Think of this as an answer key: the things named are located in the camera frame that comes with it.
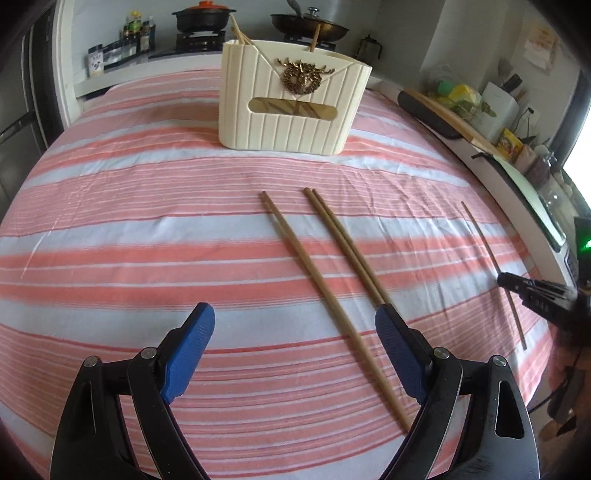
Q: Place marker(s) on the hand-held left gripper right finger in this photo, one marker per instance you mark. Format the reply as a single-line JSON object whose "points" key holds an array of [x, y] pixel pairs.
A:
{"points": [[401, 355]]}

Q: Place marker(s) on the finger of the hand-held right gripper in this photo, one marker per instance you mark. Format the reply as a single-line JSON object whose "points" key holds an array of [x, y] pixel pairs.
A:
{"points": [[535, 287], [551, 309]]}

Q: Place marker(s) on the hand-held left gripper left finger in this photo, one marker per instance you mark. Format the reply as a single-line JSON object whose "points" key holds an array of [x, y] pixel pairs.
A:
{"points": [[187, 355]]}

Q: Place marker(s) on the cream ribbed utensil holder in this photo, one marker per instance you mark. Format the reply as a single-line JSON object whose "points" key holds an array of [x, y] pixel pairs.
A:
{"points": [[249, 124]]}

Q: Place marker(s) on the green cutting mat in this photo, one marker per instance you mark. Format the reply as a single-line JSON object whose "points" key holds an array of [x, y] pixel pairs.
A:
{"points": [[535, 198]]}

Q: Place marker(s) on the soap dispenser bottle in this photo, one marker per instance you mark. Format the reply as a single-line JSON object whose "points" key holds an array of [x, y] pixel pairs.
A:
{"points": [[540, 167]]}

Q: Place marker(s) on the pink striped tablecloth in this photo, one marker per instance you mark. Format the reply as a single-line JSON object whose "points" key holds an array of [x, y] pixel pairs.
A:
{"points": [[138, 240]]}

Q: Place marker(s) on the yellow packet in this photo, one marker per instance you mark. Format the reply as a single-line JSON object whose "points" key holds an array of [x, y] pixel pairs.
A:
{"points": [[510, 144]]}

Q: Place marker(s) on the white knife block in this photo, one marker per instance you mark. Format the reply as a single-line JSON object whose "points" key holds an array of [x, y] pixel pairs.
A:
{"points": [[501, 108]]}

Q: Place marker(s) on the wooden cutting board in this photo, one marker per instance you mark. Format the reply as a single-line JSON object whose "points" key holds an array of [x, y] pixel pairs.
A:
{"points": [[455, 121]]}

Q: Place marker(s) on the yellow green sponges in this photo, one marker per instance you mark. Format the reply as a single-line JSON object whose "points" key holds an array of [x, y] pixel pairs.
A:
{"points": [[457, 94]]}

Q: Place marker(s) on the white mug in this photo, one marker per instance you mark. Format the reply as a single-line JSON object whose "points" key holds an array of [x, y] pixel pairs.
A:
{"points": [[96, 64]]}

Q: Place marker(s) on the black gas hob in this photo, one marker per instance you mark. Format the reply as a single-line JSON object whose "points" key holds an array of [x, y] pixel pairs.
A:
{"points": [[184, 47]]}

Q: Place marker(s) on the spice jar rack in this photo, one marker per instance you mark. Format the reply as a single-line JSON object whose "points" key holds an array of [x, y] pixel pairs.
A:
{"points": [[117, 53]]}

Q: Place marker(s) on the grey refrigerator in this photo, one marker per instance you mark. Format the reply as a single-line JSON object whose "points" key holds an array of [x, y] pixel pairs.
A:
{"points": [[18, 92]]}

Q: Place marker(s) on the black pot with orange lid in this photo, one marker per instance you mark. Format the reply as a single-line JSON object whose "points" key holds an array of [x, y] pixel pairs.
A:
{"points": [[201, 16]]}

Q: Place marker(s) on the wok with glass lid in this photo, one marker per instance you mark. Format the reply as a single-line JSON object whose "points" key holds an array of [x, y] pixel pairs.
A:
{"points": [[295, 26]]}

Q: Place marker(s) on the wall calendar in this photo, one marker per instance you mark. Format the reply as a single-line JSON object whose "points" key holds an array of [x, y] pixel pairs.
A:
{"points": [[540, 46]]}

